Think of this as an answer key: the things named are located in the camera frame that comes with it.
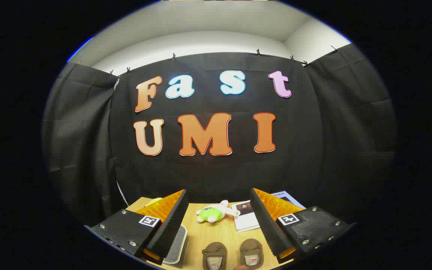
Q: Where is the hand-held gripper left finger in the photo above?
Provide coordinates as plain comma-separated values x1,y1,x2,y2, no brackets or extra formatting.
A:
85,189,189,265

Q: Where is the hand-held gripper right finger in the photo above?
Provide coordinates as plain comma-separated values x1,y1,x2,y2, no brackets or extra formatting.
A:
250,188,356,264

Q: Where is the grey fabric storage box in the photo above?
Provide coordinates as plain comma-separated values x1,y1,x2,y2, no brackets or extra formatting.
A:
163,225,188,265

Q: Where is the brown fuzzy slipper shoe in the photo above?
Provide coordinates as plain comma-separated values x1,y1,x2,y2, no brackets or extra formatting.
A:
240,239,264,270
202,242,227,270

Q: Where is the white book with portrait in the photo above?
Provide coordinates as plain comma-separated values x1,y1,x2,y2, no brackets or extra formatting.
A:
232,201,261,233

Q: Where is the blue book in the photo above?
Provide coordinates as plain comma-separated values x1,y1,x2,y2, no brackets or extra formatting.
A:
271,191,306,210

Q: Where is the green and white plush toy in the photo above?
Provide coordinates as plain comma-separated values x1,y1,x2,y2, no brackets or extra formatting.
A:
196,200,241,224

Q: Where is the black backdrop cloth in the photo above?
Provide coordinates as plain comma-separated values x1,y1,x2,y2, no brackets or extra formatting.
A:
43,43,396,229

